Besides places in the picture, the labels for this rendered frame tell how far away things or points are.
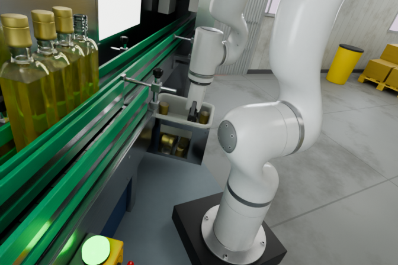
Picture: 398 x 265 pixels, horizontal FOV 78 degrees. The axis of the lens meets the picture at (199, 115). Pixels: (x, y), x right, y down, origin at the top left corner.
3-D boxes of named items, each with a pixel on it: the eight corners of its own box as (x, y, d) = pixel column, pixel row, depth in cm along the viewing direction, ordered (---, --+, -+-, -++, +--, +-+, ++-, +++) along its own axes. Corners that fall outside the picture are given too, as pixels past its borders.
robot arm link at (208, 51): (209, 65, 85) (185, 65, 80) (218, 26, 78) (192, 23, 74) (221, 76, 78) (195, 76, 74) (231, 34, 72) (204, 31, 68)
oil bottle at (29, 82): (37, 145, 54) (19, 50, 43) (61, 151, 54) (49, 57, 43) (17, 161, 49) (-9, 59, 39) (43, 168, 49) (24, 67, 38)
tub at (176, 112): (158, 110, 101) (160, 91, 96) (211, 123, 100) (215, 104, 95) (143, 133, 86) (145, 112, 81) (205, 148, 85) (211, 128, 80)
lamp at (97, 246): (90, 239, 44) (90, 228, 43) (114, 245, 44) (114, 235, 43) (76, 264, 41) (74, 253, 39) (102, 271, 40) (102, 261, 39)
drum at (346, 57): (332, 76, 538) (348, 44, 502) (350, 85, 505) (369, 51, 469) (319, 76, 517) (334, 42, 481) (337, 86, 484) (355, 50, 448)
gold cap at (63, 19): (61, 27, 51) (59, 5, 49) (77, 31, 51) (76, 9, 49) (50, 31, 48) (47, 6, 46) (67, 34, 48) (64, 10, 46)
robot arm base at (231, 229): (242, 200, 83) (258, 158, 73) (278, 254, 68) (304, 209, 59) (191, 213, 75) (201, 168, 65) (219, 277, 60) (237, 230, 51)
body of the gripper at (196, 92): (192, 69, 85) (187, 97, 90) (186, 79, 76) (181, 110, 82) (213, 74, 85) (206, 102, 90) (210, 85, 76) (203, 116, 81)
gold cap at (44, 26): (43, 33, 46) (39, 8, 44) (61, 37, 46) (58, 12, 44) (29, 36, 43) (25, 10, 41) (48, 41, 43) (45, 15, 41)
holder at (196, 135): (144, 123, 105) (147, 91, 97) (206, 139, 104) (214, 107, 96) (128, 147, 90) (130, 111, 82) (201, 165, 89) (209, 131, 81)
